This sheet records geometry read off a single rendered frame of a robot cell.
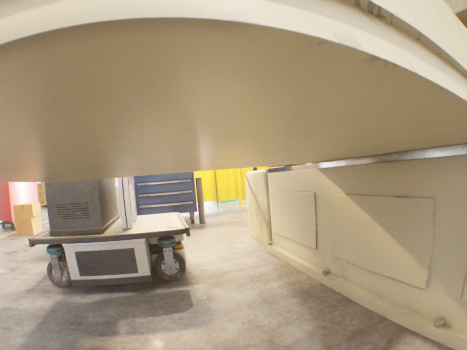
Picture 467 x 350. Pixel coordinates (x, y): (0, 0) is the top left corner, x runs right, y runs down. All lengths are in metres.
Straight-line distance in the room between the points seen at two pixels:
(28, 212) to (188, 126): 3.50
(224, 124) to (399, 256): 0.81
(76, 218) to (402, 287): 1.51
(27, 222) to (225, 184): 3.33
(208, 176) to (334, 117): 4.05
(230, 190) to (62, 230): 3.37
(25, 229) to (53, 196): 2.28
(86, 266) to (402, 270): 1.40
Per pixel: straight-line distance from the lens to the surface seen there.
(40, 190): 9.12
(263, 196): 1.77
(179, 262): 1.35
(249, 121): 0.16
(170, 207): 3.00
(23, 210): 3.65
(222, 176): 4.24
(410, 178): 0.83
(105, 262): 1.29
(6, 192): 4.36
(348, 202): 1.02
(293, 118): 0.16
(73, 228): 1.38
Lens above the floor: 0.56
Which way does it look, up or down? level
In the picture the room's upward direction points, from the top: 5 degrees counter-clockwise
